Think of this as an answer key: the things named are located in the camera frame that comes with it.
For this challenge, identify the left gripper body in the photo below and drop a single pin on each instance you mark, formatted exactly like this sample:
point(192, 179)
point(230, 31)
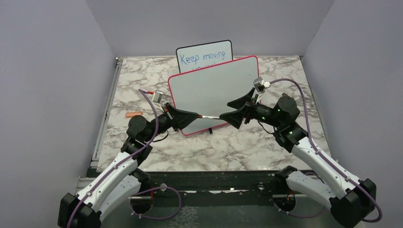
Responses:
point(164, 121)

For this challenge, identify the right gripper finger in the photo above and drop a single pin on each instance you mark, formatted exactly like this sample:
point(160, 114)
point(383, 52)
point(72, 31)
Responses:
point(236, 117)
point(240, 102)

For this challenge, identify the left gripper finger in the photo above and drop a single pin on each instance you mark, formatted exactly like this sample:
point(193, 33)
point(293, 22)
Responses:
point(180, 115)
point(180, 124)

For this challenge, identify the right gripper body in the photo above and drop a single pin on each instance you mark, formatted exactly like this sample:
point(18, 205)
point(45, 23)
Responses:
point(257, 111)

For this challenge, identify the white whiteboard marker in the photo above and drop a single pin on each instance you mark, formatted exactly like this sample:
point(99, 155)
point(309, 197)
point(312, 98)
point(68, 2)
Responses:
point(209, 117)

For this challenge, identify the pink framed whiteboard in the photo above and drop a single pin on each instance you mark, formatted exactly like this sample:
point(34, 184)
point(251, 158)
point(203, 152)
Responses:
point(208, 90)

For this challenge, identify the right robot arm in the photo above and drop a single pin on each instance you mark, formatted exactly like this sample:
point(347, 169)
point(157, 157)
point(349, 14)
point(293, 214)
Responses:
point(348, 198)

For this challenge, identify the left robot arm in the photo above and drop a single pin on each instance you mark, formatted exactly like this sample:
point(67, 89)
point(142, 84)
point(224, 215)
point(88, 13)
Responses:
point(122, 178)

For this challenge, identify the black framed whiteboard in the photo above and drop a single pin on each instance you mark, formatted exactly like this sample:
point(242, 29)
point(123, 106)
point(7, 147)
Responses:
point(203, 55)

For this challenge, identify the orange marker cap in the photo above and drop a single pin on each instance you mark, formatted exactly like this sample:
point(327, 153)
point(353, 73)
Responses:
point(132, 114)

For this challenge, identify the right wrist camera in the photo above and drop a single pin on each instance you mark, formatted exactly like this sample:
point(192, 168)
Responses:
point(261, 85)

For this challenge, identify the black mounting rail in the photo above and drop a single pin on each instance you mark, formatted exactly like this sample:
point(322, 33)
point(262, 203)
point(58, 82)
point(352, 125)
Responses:
point(217, 188)

